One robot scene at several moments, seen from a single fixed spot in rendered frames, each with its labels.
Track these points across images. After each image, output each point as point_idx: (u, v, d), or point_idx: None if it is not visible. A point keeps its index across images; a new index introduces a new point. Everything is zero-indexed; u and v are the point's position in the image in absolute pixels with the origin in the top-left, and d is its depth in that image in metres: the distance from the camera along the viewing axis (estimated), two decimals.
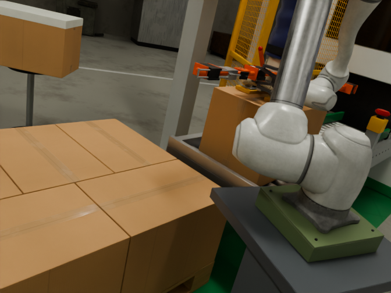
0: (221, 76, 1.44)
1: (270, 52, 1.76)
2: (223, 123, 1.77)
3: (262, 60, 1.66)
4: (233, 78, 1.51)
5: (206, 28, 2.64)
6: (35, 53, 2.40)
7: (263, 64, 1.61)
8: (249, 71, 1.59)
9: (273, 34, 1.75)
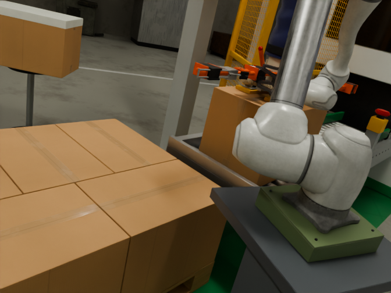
0: (221, 76, 1.45)
1: (270, 52, 1.76)
2: (223, 122, 1.77)
3: (262, 60, 1.66)
4: (233, 77, 1.51)
5: (206, 28, 2.64)
6: (35, 53, 2.40)
7: (263, 64, 1.61)
8: (249, 71, 1.59)
9: (274, 34, 1.75)
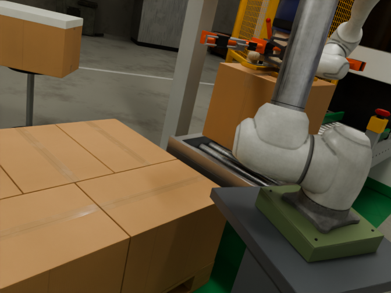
0: (230, 45, 1.39)
1: (277, 26, 1.71)
2: (229, 99, 1.72)
3: (269, 32, 1.61)
4: (241, 48, 1.46)
5: (206, 28, 2.64)
6: (35, 53, 2.40)
7: (272, 36, 1.56)
8: (257, 43, 1.54)
9: (281, 7, 1.70)
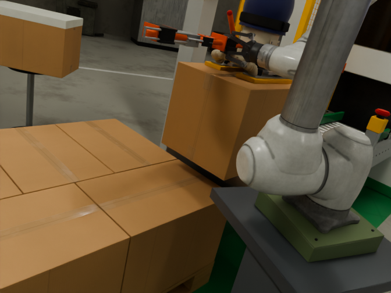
0: (178, 40, 1.19)
1: (244, 21, 1.50)
2: (188, 103, 1.51)
3: (232, 27, 1.40)
4: (194, 44, 1.25)
5: (206, 28, 2.64)
6: (35, 53, 2.40)
7: (232, 31, 1.35)
8: (216, 39, 1.34)
9: None
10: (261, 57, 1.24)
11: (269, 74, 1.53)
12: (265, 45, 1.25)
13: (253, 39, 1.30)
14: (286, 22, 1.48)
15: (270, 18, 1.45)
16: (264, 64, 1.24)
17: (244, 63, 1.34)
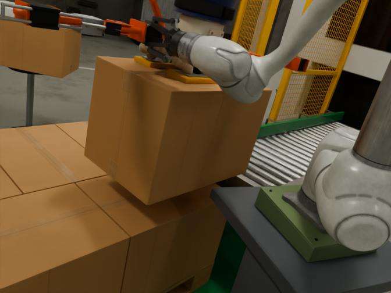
0: (66, 25, 0.89)
1: (177, 6, 1.21)
2: (108, 108, 1.22)
3: (156, 12, 1.11)
4: (94, 31, 0.96)
5: None
6: (35, 53, 2.40)
7: (153, 17, 1.06)
8: (130, 27, 1.04)
9: None
10: (182, 50, 0.95)
11: None
12: (187, 34, 0.95)
13: (176, 26, 1.01)
14: (228, 8, 1.18)
15: (208, 2, 1.16)
16: (185, 58, 0.95)
17: (167, 58, 1.05)
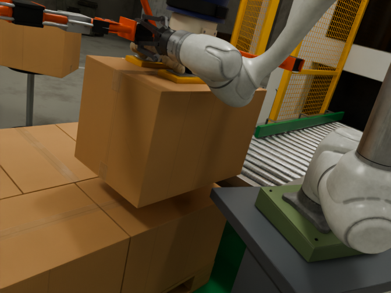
0: (50, 22, 0.86)
1: (169, 4, 1.18)
2: (98, 109, 1.19)
3: (146, 10, 1.08)
4: (81, 29, 0.93)
5: None
6: (35, 53, 2.40)
7: (143, 14, 1.03)
8: (119, 25, 1.02)
9: None
10: (171, 48, 0.92)
11: None
12: (176, 32, 0.92)
13: (166, 24, 0.98)
14: (221, 6, 1.16)
15: None
16: (175, 57, 0.92)
17: (157, 57, 1.02)
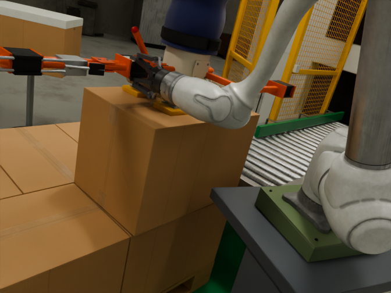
0: (49, 70, 0.91)
1: (163, 38, 1.22)
2: (96, 139, 1.24)
3: (141, 47, 1.12)
4: (78, 72, 0.98)
5: None
6: None
7: (137, 53, 1.07)
8: (114, 64, 1.06)
9: (167, 11, 1.21)
10: (164, 89, 0.97)
11: None
12: (169, 74, 0.97)
13: (159, 64, 1.02)
14: (213, 40, 1.20)
15: (193, 35, 1.18)
16: (168, 98, 0.97)
17: (151, 94, 1.06)
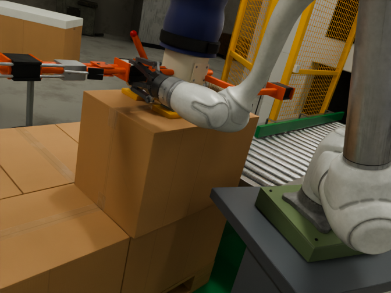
0: (48, 75, 0.91)
1: (162, 40, 1.23)
2: (95, 142, 1.24)
3: (139, 51, 1.13)
4: (77, 77, 0.98)
5: None
6: (35, 53, 2.40)
7: (136, 57, 1.08)
8: (113, 68, 1.06)
9: (166, 15, 1.22)
10: (162, 95, 0.97)
11: None
12: (167, 79, 0.97)
13: (157, 69, 1.03)
14: (212, 43, 1.20)
15: (192, 38, 1.18)
16: (166, 103, 0.97)
17: (149, 98, 1.07)
